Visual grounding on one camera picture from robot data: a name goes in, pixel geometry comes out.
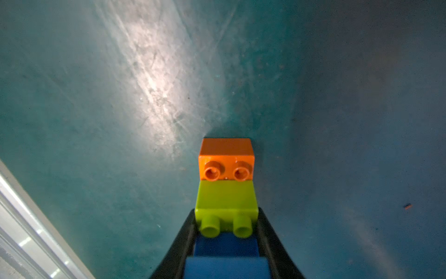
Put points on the orange lego brick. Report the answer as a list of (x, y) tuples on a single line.
[(226, 159)]

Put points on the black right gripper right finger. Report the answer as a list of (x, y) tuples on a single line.
[(280, 264)]

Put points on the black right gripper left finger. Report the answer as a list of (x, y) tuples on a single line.
[(173, 264)]

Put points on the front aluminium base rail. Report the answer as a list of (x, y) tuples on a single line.
[(31, 247)]

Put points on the dark blue lego brick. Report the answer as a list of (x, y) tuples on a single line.
[(226, 244)]

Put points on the lime green lego brick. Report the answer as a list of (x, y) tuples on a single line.
[(226, 206)]

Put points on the light blue long lego brick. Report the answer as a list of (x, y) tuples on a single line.
[(226, 268)]

